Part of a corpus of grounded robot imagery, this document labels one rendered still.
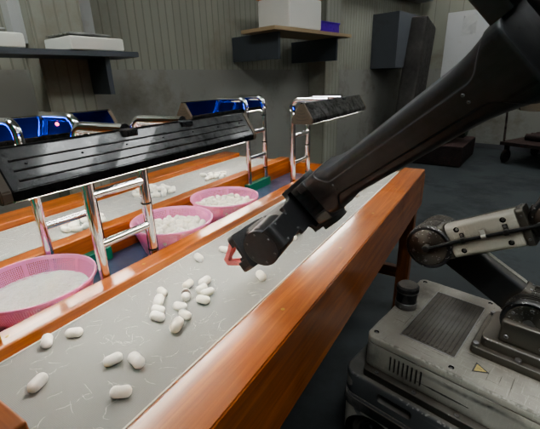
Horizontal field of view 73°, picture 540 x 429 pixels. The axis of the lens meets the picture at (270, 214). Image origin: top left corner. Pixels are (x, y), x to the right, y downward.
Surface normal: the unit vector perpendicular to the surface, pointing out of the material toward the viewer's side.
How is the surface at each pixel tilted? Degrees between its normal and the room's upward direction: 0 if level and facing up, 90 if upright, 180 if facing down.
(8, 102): 90
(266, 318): 0
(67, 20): 90
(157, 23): 90
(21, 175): 58
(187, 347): 0
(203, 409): 0
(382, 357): 90
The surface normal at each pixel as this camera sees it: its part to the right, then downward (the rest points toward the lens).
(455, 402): -0.68, 0.28
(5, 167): 0.71, -0.37
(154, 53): 0.73, 0.22
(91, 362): -0.03, -0.94
